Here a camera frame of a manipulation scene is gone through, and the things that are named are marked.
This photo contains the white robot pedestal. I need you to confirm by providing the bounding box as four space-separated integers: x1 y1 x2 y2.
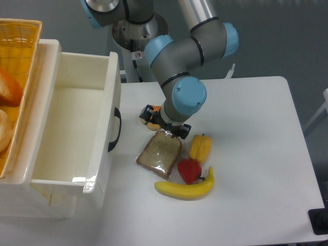
112 13 169 83

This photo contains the yellow banana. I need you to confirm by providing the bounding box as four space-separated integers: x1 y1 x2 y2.
154 167 215 200

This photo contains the white bracket behind table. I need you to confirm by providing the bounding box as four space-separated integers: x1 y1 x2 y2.
225 63 236 79

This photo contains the black device at table corner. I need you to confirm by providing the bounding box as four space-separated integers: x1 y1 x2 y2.
308 208 327 235

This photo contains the yellow bell pepper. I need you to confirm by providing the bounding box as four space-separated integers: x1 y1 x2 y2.
189 134 212 164

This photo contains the white drawer cabinet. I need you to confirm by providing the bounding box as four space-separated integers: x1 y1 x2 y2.
1 39 77 218

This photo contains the white frame at right edge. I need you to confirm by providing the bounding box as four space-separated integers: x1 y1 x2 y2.
303 89 327 137

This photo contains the orange wicker basket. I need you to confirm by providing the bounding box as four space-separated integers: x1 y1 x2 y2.
1 18 43 179

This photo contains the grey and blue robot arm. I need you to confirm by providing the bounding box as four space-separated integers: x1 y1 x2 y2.
81 1 239 138

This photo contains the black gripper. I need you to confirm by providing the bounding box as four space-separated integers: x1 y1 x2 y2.
139 105 191 139

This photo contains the white open drawer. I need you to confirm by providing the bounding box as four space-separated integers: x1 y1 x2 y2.
32 52 121 209

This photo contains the toast slice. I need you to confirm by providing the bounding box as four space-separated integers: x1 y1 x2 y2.
136 131 182 179

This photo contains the orange glazed bread bun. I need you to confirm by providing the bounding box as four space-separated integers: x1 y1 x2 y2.
141 105 162 132

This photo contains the black drawer handle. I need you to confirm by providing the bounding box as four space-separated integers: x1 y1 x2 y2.
108 107 122 153

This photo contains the pale round bread in basket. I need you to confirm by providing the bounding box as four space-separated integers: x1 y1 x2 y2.
0 110 13 152

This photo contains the red bell pepper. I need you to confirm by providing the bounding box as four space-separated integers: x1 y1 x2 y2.
177 158 205 185

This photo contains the orange bread in basket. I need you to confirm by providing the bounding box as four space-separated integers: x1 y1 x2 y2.
1 67 23 107

